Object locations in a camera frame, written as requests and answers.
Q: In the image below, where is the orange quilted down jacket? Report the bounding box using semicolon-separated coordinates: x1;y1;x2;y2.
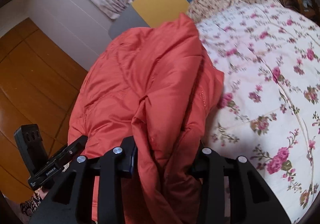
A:
68;14;223;223

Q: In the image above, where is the floral patterned sleeve forearm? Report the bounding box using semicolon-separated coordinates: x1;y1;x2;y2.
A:
20;188;49;217

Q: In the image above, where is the wooden wardrobe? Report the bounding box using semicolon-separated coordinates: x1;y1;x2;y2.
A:
1;19;87;203

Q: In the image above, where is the floral quilted bedspread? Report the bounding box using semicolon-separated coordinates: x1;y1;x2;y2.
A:
187;0;319;223

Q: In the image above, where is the grey yellow blue headboard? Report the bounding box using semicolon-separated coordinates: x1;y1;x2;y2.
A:
108;0;192;39

